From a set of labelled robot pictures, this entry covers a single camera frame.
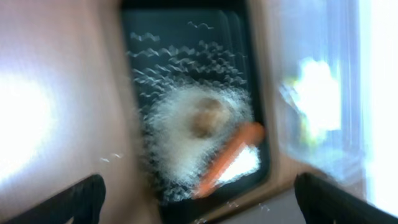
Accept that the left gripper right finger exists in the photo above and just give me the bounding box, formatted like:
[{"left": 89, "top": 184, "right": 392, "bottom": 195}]
[{"left": 294, "top": 173, "right": 397, "bottom": 224}]

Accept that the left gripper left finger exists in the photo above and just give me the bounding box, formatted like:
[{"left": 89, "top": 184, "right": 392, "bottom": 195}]
[{"left": 5, "top": 174, "right": 106, "bottom": 224}]

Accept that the orange carrot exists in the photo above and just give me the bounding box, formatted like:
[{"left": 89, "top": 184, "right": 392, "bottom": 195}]
[{"left": 193, "top": 122, "right": 266, "bottom": 198}]

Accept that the white rice pile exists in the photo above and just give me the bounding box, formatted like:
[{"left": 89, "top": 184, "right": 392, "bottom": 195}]
[{"left": 144, "top": 84, "right": 262, "bottom": 203}]

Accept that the brown food scrap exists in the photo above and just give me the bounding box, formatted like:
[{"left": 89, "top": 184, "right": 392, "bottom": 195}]
[{"left": 190, "top": 98, "right": 231, "bottom": 139}]

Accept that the white tissue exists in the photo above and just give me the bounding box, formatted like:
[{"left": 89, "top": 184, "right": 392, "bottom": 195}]
[{"left": 294, "top": 58, "right": 341, "bottom": 134}]

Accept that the clear plastic bin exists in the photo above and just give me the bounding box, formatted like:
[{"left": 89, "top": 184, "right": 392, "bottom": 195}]
[{"left": 273, "top": 0, "right": 398, "bottom": 187}]

